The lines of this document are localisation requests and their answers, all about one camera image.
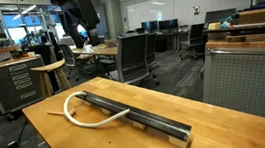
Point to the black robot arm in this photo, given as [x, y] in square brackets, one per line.
[75, 13]

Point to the grey mesh office chair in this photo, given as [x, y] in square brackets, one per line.
[131, 60]

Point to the wooden desk in background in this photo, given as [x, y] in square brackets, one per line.
[96, 50]

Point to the grey office chair left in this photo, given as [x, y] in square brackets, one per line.
[72, 60]

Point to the black computer monitors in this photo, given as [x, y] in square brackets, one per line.
[160, 25]

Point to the black office chair right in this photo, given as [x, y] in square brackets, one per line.
[194, 45]

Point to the small wooden stick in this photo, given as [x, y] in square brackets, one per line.
[72, 112]

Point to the wooden stool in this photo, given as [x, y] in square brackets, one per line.
[47, 73]

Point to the grey drawer cabinet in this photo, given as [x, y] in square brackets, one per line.
[19, 84]

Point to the black channel rail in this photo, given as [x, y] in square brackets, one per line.
[178, 133]

